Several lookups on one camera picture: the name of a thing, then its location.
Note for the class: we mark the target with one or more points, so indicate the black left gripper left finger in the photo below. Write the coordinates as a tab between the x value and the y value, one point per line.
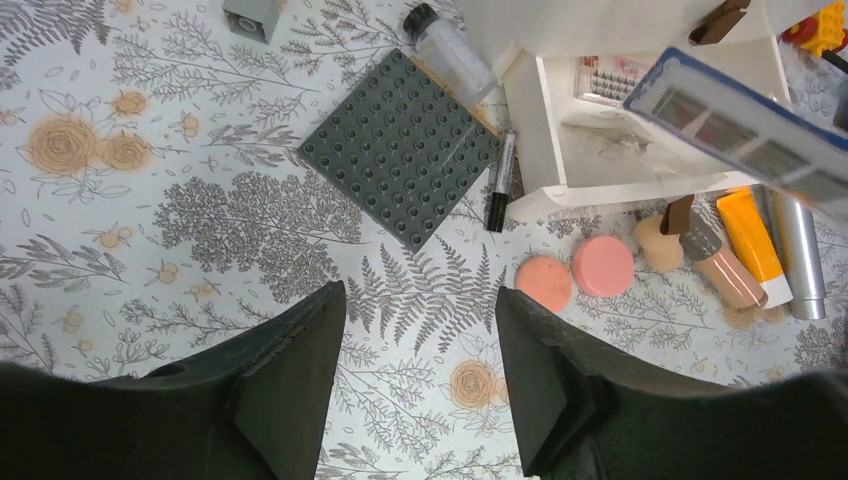
251	407

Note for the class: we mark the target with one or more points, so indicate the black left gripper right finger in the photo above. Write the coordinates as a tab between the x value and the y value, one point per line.
584	409

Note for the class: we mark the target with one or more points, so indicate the false eyelash box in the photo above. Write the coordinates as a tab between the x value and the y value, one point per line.
609	79

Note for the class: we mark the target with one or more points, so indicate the white drawer organizer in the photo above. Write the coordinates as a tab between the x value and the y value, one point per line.
534	47

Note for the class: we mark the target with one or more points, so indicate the clear bag with tweezers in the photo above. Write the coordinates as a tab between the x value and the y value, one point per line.
599	151

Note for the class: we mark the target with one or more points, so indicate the orange round makeup puff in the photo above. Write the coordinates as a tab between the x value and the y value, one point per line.
546	280

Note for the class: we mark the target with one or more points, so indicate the pink round makeup puff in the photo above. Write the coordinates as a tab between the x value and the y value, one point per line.
603	266

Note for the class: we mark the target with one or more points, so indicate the beige makeup sponge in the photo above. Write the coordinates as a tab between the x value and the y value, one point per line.
662	253

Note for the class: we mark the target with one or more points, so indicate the beige foundation bottle grey cap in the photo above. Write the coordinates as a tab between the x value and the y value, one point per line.
720	266

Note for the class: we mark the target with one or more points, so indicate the clear black mascara tube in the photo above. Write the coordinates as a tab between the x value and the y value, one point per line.
499	198

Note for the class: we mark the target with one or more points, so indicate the orange white cream tube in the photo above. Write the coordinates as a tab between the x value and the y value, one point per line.
753	246

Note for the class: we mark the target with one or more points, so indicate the silver toy microphone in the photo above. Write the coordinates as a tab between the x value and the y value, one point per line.
793	231

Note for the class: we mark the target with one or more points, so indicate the dark grey brick baseplate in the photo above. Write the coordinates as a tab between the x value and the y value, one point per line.
402	148

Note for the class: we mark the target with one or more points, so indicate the clear bottle black cap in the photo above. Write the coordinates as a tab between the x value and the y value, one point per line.
447	53

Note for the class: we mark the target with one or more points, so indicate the grey brick pillar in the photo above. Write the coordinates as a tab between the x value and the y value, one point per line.
252	19

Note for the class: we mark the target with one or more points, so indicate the yellow red toy brick car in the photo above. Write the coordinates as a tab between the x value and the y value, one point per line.
822	32

